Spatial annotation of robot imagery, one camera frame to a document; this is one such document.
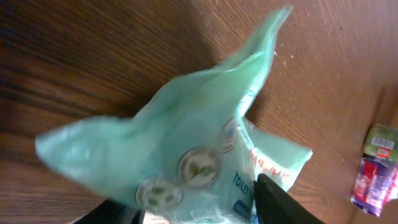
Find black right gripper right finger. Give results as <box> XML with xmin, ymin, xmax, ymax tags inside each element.
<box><xmin>254</xmin><ymin>174</ymin><xmax>324</xmax><ymax>224</ymax></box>

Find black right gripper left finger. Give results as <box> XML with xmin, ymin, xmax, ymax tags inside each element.
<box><xmin>73</xmin><ymin>199</ymin><xmax>145</xmax><ymax>224</ymax></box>

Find teal wet wipes pack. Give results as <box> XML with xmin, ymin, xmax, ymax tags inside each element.
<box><xmin>35</xmin><ymin>6</ymin><xmax>312</xmax><ymax>223</ymax></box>

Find purple red pad package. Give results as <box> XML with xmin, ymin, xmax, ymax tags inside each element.
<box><xmin>350</xmin><ymin>156</ymin><xmax>396</xmax><ymax>217</ymax></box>

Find green lid glass jar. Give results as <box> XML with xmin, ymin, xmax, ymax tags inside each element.
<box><xmin>364</xmin><ymin>124</ymin><xmax>397</xmax><ymax>162</ymax></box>

